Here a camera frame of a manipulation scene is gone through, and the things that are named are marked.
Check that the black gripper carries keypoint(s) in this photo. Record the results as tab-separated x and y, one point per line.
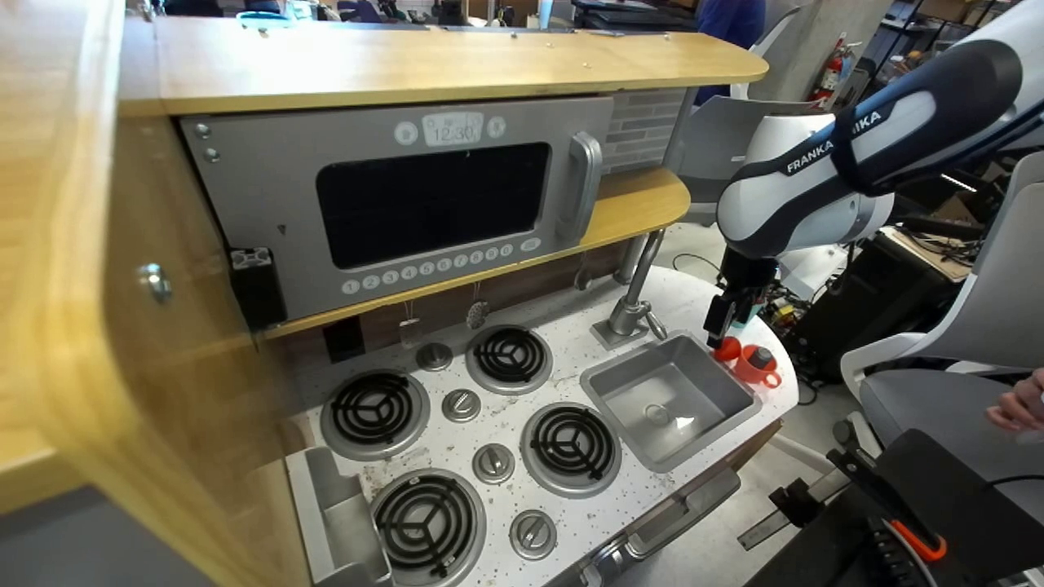
749	277

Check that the orange toy strawberry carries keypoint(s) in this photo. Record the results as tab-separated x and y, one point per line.
725	351

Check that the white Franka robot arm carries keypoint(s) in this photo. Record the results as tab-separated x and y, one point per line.
828	173

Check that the orange toy cup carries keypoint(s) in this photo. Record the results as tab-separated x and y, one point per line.
757	367

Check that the grey toy sink basin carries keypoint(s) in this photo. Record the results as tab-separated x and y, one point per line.
670	399

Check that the person's bare hand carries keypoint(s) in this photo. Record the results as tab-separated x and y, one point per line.
1023	406

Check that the grey toy faucet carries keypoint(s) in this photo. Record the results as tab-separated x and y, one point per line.
635	297

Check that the grey plastic chair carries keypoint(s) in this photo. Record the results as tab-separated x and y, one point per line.
704	142

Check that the black coil stove burner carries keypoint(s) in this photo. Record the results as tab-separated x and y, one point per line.
375	411
428	523
508	356
574	445

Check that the grey office chair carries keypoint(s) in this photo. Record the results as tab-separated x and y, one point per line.
966	360

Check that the red fire extinguisher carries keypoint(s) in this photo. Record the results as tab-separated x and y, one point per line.
835	69

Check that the grey stove knob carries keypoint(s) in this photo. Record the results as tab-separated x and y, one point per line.
433	356
461	406
493	460
533	532

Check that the black case with orange clip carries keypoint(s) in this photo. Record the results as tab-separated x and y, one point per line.
925	523

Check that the person in blue shirt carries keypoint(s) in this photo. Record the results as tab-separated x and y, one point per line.
732	20

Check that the grey toy microwave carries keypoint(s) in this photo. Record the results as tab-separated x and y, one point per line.
327	142

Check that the black door latch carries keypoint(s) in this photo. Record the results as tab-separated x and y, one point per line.
255	287

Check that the silver bolt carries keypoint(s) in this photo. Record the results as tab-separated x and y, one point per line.
159	277

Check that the wooden toy kitchen frame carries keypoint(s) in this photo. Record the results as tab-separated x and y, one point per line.
362	65

